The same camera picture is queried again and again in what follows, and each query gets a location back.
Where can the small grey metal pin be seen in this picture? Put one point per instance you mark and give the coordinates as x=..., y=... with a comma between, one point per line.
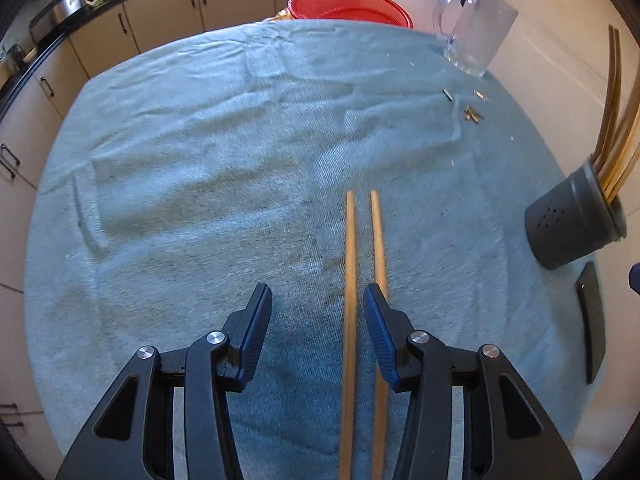
x=448, y=94

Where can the steel kettle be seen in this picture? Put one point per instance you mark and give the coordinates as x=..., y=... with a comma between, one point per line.
x=15, y=55

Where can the beige kitchen cabinets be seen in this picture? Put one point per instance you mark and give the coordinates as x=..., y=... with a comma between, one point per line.
x=165, y=15

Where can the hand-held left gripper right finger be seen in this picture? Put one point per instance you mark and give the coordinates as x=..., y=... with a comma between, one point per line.
x=381, y=332

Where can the black kitchen countertop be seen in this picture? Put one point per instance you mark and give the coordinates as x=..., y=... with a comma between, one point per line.
x=15, y=81

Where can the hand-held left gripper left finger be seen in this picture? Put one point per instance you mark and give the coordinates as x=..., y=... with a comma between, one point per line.
x=255, y=332

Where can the black flat rectangular slab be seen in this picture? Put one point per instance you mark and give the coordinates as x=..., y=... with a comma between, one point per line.
x=592, y=320

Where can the blue-grey towel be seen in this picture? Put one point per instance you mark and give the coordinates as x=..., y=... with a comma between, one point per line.
x=225, y=160

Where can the steel rice cooker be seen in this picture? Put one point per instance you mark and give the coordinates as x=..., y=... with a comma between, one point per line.
x=57, y=10

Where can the clear glass mug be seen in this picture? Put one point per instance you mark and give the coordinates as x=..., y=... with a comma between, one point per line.
x=480, y=30

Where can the cluster of brass bits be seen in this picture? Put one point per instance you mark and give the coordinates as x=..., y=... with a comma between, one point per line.
x=472, y=115

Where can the small brass bit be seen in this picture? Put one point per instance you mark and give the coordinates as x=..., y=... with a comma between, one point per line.
x=480, y=95

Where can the red plastic basket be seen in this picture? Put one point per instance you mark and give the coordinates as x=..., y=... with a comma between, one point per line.
x=350, y=5

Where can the dark grey chopstick holder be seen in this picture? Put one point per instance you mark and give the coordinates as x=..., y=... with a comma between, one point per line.
x=570, y=220

